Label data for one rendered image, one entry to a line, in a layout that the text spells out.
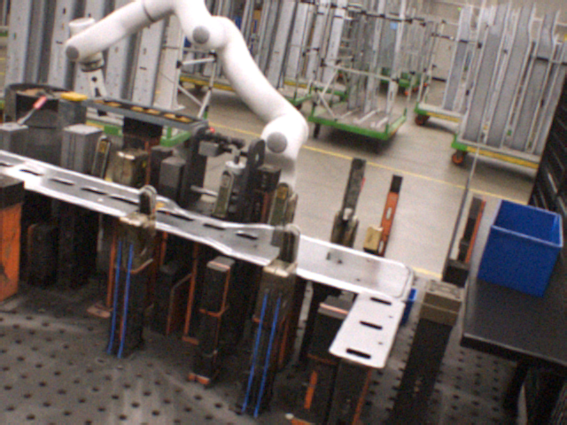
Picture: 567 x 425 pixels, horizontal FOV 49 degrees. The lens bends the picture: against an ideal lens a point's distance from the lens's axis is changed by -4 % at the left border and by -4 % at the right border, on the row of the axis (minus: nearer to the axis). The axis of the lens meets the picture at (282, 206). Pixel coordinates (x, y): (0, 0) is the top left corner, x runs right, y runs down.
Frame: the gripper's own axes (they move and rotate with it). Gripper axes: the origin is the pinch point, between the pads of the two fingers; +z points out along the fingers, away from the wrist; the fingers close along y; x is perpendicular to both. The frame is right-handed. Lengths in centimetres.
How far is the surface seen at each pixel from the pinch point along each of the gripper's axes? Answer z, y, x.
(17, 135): -7.9, -28.3, 25.5
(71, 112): -8.6, -21.0, 8.8
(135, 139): -1.5, -35.6, -8.7
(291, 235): -7, -112, -34
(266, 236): 7, -90, -34
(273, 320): 6, -120, -27
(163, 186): 4, -59, -13
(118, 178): 0, -55, -2
